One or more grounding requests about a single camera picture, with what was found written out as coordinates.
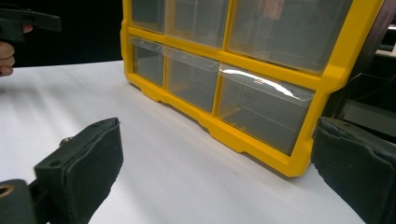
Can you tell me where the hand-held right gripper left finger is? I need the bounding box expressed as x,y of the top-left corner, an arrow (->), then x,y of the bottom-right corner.
33,117 -> 124,224

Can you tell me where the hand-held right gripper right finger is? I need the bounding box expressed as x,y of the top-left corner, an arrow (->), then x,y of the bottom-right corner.
311,117 -> 396,224

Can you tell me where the yellow black drawer organizer cabinet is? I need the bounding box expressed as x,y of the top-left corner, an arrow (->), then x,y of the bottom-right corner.
120,0 -> 396,178

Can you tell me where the group of clear drawers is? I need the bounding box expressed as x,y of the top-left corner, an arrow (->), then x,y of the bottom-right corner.
129,0 -> 354,157

